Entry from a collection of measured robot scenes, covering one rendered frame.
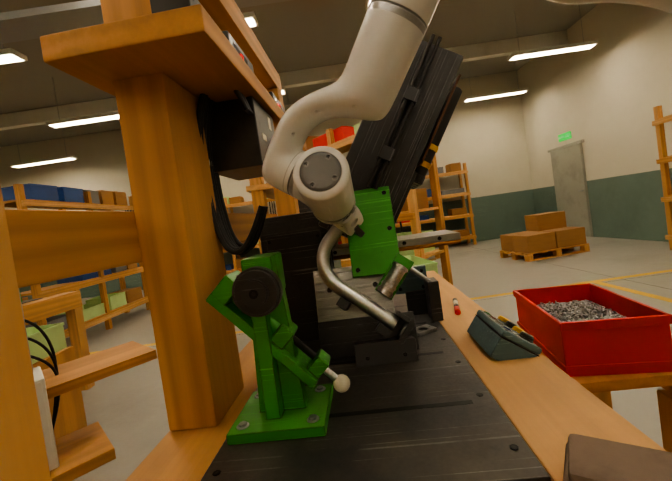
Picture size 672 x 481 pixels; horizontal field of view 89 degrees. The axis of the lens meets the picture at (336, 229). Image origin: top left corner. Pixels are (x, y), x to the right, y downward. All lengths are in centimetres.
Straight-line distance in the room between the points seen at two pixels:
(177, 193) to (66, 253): 19
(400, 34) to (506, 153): 1058
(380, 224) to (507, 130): 1046
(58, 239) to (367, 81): 46
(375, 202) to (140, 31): 55
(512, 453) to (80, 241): 63
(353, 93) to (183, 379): 55
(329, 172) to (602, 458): 44
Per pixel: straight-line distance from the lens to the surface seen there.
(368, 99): 52
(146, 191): 68
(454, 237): 96
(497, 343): 76
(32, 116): 1055
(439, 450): 54
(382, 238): 82
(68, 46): 69
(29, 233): 55
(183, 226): 65
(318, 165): 50
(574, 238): 739
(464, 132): 1073
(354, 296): 77
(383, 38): 53
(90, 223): 61
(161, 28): 62
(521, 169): 1120
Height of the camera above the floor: 121
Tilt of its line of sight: 2 degrees down
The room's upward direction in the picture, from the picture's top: 8 degrees counter-clockwise
